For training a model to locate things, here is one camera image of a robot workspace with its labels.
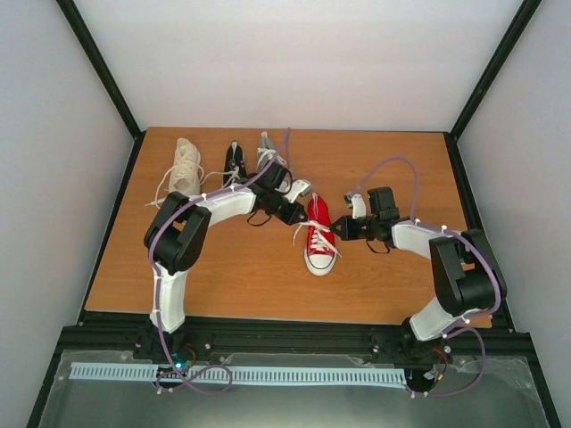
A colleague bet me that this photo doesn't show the white shoelace of red shoe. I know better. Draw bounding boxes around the white shoelace of red shoe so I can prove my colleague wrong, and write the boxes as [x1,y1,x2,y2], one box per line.
[293,216,339,258]

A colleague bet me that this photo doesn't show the red canvas sneaker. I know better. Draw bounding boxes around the red canvas sneaker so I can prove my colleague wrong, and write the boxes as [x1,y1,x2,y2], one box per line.
[304,193,338,276]

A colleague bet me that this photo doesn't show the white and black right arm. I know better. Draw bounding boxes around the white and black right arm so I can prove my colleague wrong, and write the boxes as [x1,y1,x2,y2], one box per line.
[333,187,506,342]

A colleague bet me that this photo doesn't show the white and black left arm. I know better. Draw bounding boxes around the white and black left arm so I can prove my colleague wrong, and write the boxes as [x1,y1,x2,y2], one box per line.
[144,163,313,359]

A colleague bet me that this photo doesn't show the grey canvas sneaker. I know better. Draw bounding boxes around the grey canvas sneaker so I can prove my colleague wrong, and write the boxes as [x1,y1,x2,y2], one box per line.
[256,131,287,172]

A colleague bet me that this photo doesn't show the black canvas sneaker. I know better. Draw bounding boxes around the black canvas sneaker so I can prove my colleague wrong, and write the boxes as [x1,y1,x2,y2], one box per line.
[222,140,247,188]

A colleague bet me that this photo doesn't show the cream high-top sneaker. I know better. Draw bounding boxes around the cream high-top sneaker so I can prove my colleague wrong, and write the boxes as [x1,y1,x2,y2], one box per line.
[168,137,203,196]

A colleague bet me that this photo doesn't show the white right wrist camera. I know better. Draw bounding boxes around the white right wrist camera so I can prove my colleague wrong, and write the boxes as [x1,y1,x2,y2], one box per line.
[343,192,367,219]

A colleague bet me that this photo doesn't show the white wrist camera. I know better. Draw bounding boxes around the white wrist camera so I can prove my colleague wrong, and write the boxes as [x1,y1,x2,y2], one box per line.
[285,179,313,203]
[343,192,367,219]

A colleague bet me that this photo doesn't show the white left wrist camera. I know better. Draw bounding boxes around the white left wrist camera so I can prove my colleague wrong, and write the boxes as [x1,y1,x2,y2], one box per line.
[285,179,313,203]

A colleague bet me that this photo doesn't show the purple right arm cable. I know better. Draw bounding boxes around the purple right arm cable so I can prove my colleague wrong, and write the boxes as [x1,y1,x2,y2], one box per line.
[352,155,503,399]

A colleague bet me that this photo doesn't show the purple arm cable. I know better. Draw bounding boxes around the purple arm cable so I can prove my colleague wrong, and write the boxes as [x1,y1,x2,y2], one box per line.
[352,155,503,399]
[146,127,293,397]

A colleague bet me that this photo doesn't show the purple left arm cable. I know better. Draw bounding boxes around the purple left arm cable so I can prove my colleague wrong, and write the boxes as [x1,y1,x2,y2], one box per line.
[146,127,293,397]

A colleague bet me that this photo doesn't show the black aluminium frame rail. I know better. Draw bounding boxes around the black aluminium frame rail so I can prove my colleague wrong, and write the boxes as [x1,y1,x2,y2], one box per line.
[55,312,539,368]

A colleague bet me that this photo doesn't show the light blue slotted cable duct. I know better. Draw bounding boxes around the light blue slotted cable duct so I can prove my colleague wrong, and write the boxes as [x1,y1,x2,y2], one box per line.
[69,362,407,389]

